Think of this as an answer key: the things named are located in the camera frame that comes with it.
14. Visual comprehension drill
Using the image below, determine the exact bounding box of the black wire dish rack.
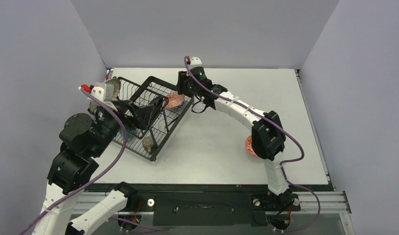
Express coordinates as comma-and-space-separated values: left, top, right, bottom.
106, 76, 193, 162

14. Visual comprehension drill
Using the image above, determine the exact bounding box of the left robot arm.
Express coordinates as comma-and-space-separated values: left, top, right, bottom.
33, 98, 163, 235

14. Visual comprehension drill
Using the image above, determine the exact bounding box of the olive green ceramic mug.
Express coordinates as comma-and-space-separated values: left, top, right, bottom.
142, 136, 157, 155

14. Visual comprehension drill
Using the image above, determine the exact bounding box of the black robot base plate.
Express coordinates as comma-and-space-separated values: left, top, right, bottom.
116, 184, 301, 226

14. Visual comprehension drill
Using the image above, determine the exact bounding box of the white and blue cup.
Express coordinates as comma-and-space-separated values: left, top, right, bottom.
120, 128, 137, 140

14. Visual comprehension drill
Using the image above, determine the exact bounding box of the speckled oval plate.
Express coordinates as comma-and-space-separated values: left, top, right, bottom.
90, 77, 121, 111

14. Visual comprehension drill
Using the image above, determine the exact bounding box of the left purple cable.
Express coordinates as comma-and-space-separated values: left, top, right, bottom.
19, 86, 128, 235

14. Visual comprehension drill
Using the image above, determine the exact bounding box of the red patterned upturned bowl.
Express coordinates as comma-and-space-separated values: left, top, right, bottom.
166, 91, 185, 110

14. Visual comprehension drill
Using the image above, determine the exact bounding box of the orange floral bowl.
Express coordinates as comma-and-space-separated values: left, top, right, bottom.
245, 135, 258, 157

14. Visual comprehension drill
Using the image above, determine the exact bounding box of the black round plate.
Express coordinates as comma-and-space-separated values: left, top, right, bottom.
140, 96, 168, 127

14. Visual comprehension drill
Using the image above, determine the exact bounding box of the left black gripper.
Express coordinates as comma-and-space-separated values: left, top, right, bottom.
91, 98, 154, 157

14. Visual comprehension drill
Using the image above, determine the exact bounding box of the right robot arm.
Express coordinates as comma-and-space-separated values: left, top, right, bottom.
176, 67, 299, 211

